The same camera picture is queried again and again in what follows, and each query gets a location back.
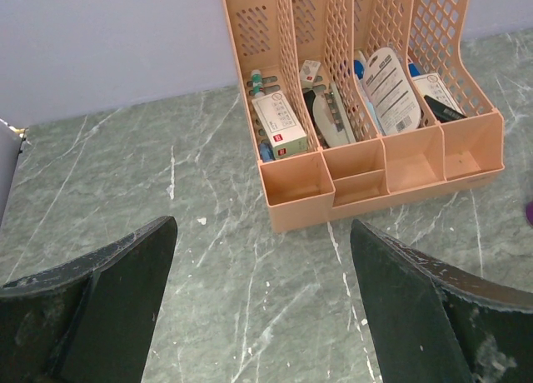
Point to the white red box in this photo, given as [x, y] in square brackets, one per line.
[281, 125]

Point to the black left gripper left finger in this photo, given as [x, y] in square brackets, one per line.
[92, 318]

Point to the orange plastic file organizer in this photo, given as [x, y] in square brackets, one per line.
[374, 172]

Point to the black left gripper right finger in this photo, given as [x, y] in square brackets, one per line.
[433, 322]

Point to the white box black item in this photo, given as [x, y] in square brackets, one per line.
[436, 95]

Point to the white blue packet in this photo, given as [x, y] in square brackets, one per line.
[386, 89]

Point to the purple soda can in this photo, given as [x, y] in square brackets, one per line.
[529, 212]

